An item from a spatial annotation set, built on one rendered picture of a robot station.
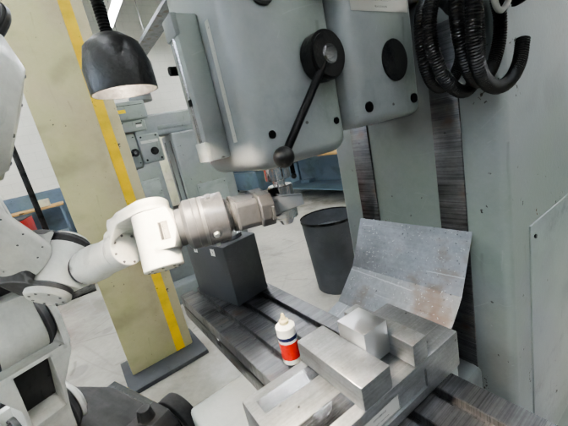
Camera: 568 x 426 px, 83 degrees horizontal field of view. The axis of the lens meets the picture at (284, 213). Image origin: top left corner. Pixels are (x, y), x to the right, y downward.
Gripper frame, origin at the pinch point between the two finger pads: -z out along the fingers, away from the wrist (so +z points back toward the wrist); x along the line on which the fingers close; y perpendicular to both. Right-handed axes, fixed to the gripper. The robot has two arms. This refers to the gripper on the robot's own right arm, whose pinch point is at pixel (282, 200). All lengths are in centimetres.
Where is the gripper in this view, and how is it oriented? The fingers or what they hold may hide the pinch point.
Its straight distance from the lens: 60.0
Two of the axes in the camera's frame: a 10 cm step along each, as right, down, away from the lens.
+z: -9.4, 2.6, -2.4
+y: 2.0, 9.5, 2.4
